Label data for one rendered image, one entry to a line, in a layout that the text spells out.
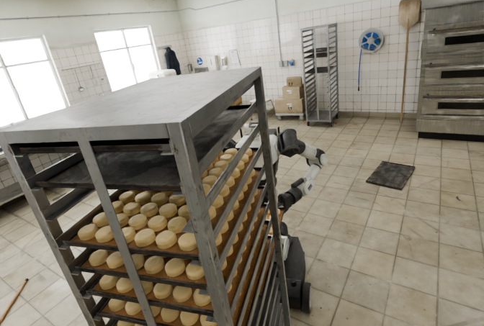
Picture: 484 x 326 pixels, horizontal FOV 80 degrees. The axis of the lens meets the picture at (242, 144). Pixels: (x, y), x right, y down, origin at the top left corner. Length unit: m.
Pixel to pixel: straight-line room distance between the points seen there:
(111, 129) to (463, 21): 4.67
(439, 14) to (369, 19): 1.45
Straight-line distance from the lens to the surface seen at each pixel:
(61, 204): 0.93
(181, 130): 0.52
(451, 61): 4.93
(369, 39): 5.86
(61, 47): 6.22
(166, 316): 0.97
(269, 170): 1.21
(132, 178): 0.72
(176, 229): 0.79
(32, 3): 6.19
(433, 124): 5.16
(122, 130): 0.59
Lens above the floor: 1.95
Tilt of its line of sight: 22 degrees down
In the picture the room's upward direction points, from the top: 9 degrees counter-clockwise
